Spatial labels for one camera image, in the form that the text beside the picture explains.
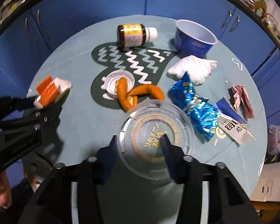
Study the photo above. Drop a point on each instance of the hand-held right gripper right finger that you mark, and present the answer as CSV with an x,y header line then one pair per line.
x,y
169,151

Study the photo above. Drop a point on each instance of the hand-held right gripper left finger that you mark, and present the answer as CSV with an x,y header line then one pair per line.
x,y
107,162

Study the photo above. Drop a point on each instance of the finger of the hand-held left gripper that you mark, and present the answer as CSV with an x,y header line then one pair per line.
x,y
49,113
25,102

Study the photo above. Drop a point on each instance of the orange and white carton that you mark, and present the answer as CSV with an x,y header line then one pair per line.
x,y
46,91

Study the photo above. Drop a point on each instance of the clear round plastic lid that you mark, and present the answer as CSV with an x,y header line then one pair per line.
x,y
142,121

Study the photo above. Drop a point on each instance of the trash bin with plastic bag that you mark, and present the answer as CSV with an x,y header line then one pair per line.
x,y
275,140

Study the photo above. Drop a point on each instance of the person's left hand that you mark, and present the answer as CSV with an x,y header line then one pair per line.
x,y
4,191

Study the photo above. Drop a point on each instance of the blue snack wrapper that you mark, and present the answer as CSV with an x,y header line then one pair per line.
x,y
189,98

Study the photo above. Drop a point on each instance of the orange fruit peel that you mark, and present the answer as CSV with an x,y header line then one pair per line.
x,y
151,91

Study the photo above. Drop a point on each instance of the small white plastic lid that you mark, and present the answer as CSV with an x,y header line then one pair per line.
x,y
110,84

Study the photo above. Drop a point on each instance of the flattened blue and white carton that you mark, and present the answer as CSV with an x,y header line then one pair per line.
x,y
233,126

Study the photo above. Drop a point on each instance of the crumpled white tissue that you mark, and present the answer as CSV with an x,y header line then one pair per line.
x,y
191,67

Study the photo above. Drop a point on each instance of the crumpled pink wrapper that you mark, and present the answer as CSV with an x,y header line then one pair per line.
x,y
242,98

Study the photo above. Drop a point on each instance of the white cardboard box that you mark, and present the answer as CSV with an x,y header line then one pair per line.
x,y
270,182

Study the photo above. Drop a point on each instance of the blue paper bowl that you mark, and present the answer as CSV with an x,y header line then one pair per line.
x,y
189,44

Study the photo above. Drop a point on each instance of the brown bottle with white cap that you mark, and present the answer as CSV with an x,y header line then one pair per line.
x,y
130,36

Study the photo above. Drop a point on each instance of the blue kitchen cabinet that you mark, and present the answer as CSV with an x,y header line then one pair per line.
x,y
84,4

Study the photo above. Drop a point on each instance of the black kitchen countertop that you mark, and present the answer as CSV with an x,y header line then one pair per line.
x,y
274,39

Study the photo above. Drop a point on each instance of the row of counter jars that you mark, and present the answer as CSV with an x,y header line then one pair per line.
x,y
261,11

